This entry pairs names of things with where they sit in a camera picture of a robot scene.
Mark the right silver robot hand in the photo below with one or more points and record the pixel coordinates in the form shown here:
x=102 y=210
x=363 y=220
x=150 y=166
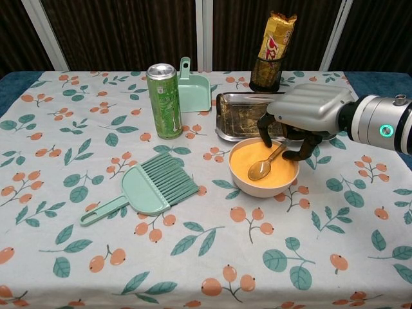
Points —
x=309 y=106

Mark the metal spoon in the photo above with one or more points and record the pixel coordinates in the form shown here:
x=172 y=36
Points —
x=260 y=170

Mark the orange powder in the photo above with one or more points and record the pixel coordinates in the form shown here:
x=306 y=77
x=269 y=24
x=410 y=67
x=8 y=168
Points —
x=244 y=161

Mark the stainless steel tray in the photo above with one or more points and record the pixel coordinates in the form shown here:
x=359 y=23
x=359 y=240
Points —
x=238 y=116

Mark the cream bowl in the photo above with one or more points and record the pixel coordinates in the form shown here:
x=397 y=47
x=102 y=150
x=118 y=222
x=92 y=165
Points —
x=257 y=191

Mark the green plastic hand brush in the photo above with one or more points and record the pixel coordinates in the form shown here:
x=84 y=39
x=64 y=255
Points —
x=145 y=193

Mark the black mesh cup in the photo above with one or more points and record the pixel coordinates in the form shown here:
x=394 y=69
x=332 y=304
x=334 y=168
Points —
x=267 y=80

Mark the golden snack packet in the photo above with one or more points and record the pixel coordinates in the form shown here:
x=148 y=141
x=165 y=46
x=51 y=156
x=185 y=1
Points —
x=278 y=35

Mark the dark pleated partition panel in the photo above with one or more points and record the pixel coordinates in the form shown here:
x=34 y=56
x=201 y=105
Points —
x=16 y=38
x=128 y=32
x=241 y=32
x=376 y=38

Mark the green plastic dustpan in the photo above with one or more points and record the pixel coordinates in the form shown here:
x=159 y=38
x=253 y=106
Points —
x=193 y=93

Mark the green drink can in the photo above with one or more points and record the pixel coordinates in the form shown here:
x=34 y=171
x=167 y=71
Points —
x=165 y=106

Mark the floral tablecloth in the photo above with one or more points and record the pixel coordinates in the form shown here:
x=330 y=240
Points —
x=128 y=257

